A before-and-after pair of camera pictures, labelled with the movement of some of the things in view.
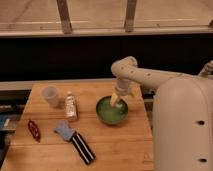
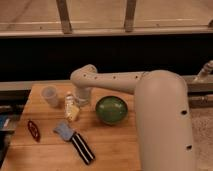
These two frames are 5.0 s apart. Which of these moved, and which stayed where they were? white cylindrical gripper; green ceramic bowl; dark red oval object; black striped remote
Moved: white cylindrical gripper
Stayed: green ceramic bowl; black striped remote; dark red oval object
